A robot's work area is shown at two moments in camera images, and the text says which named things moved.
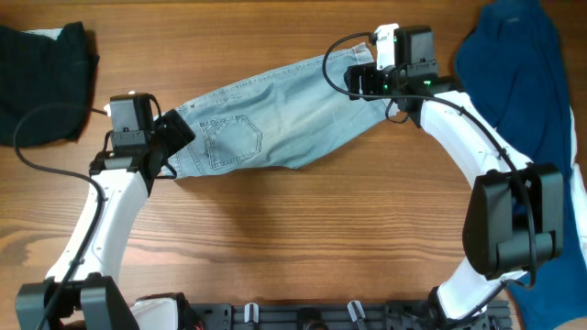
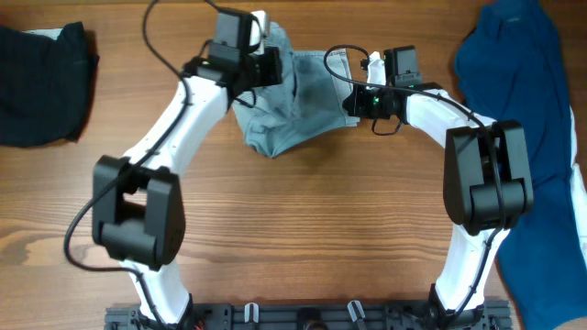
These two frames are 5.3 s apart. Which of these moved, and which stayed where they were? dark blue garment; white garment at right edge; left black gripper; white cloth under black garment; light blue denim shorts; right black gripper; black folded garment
Moved: right black gripper; left black gripper; light blue denim shorts
Stayed: black folded garment; white garment at right edge; white cloth under black garment; dark blue garment
